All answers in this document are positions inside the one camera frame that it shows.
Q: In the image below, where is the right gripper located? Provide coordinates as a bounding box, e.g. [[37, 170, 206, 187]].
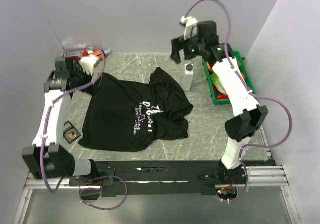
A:
[[169, 29, 205, 64]]

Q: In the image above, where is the black printed t-shirt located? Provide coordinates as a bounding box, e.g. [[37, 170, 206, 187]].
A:
[[78, 67, 194, 152]]

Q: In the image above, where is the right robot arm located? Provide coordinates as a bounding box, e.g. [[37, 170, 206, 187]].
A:
[[180, 17, 268, 184]]

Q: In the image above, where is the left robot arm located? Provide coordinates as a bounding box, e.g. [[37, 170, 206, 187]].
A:
[[22, 52, 193, 185]]

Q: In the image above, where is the small orange brooch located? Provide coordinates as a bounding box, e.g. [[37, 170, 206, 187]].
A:
[[68, 131, 77, 140]]

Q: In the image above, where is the red white box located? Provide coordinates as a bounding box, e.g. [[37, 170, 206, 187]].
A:
[[63, 45, 95, 60]]

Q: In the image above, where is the white rectangular bottle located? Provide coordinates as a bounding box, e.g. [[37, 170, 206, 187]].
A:
[[182, 63, 194, 92]]

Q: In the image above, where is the orange cylindrical bottle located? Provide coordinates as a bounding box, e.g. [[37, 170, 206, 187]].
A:
[[93, 49, 111, 60]]

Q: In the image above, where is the toy orange fruit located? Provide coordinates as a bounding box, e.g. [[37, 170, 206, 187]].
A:
[[206, 62, 213, 73]]

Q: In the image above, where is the toy napa cabbage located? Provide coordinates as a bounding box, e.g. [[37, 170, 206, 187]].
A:
[[210, 72, 227, 95]]

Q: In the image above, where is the toy green bell pepper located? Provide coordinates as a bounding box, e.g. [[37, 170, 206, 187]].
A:
[[237, 59, 243, 68]]

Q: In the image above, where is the green plastic tray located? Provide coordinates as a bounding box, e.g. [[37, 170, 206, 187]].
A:
[[201, 50, 257, 105]]

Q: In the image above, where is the toy long red chili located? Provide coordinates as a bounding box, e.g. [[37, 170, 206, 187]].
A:
[[216, 94, 229, 100]]

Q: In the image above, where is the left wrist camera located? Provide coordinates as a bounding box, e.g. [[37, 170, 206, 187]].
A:
[[79, 54, 100, 76]]

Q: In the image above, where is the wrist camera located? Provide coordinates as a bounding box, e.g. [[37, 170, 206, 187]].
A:
[[79, 54, 100, 76], [180, 16, 198, 40]]

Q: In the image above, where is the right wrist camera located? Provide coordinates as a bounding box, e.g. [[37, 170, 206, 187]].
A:
[[180, 16, 198, 40]]

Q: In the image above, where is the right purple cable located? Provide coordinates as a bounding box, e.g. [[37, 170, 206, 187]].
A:
[[184, 0, 293, 205]]

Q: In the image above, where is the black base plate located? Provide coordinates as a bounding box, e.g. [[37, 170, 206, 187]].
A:
[[68, 160, 276, 200]]

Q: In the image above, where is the aluminium rail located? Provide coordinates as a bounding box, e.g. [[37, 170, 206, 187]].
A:
[[24, 166, 289, 189]]

